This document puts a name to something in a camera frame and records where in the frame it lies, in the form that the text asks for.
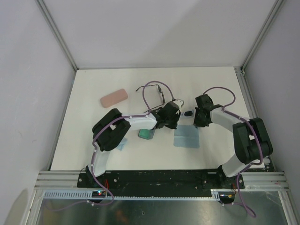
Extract white frame sunglasses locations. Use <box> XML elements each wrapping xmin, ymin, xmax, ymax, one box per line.
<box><xmin>180</xmin><ymin>109</ymin><xmax>195</xmax><ymax>119</ymax></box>

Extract light blue cleaning cloth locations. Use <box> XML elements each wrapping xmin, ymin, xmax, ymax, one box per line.
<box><xmin>173</xmin><ymin>125</ymin><xmax>200</xmax><ymax>149</ymax></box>

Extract blue-grey glasses case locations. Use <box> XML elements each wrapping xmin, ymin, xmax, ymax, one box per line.
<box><xmin>138</xmin><ymin>129</ymin><xmax>155</xmax><ymax>140</ymax></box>

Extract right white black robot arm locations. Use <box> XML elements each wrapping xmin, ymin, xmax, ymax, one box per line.
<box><xmin>194</xmin><ymin>94</ymin><xmax>273</xmax><ymax>188</ymax></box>

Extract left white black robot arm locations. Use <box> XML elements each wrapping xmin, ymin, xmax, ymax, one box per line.
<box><xmin>87</xmin><ymin>99</ymin><xmax>184</xmax><ymax>188</ymax></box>

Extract small blue crumpled cloth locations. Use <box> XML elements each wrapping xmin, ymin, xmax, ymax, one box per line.
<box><xmin>116</xmin><ymin>138</ymin><xmax>128</xmax><ymax>151</ymax></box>

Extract pink glasses case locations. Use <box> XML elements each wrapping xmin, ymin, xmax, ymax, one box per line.
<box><xmin>100</xmin><ymin>89</ymin><xmax>128</xmax><ymax>108</ymax></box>

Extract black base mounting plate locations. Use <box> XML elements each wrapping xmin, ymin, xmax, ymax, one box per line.
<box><xmin>77</xmin><ymin>169</ymin><xmax>245</xmax><ymax>197</ymax></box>

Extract small circuit board with leds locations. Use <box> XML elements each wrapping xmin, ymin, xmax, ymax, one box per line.
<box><xmin>92</xmin><ymin>190</ymin><xmax>107</xmax><ymax>197</ymax></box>

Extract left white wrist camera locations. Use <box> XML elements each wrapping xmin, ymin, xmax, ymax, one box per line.
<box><xmin>172</xmin><ymin>99</ymin><xmax>184</xmax><ymax>109</ymax></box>

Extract brown thin-frame glasses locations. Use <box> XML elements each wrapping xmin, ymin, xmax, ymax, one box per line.
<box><xmin>135</xmin><ymin>84</ymin><xmax>166</xmax><ymax>111</ymax></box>

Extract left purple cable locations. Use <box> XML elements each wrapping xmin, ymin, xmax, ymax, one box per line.
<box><xmin>92</xmin><ymin>81</ymin><xmax>175</xmax><ymax>207</ymax></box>

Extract purple cable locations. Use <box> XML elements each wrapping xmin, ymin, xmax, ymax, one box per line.
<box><xmin>202</xmin><ymin>86</ymin><xmax>257</xmax><ymax>218</ymax></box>
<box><xmin>92</xmin><ymin>81</ymin><xmax>175</xmax><ymax>207</ymax></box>

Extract white slotted cable duct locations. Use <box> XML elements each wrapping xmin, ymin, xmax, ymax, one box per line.
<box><xmin>43</xmin><ymin>190</ymin><xmax>232</xmax><ymax>201</ymax></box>

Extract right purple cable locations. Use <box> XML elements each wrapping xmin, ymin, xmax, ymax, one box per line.
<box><xmin>202</xmin><ymin>86</ymin><xmax>257</xmax><ymax>218</ymax></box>

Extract right aluminium frame post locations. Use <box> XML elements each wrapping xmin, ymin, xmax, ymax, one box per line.
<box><xmin>240</xmin><ymin>0</ymin><xmax>286</xmax><ymax>71</ymax></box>

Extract aluminium frame post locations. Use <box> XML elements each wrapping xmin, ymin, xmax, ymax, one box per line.
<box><xmin>35</xmin><ymin>0</ymin><xmax>78</xmax><ymax>72</ymax></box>
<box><xmin>240</xmin><ymin>0</ymin><xmax>286</xmax><ymax>71</ymax></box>

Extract left aluminium frame post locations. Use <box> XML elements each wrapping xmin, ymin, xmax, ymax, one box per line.
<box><xmin>35</xmin><ymin>0</ymin><xmax>78</xmax><ymax>72</ymax></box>

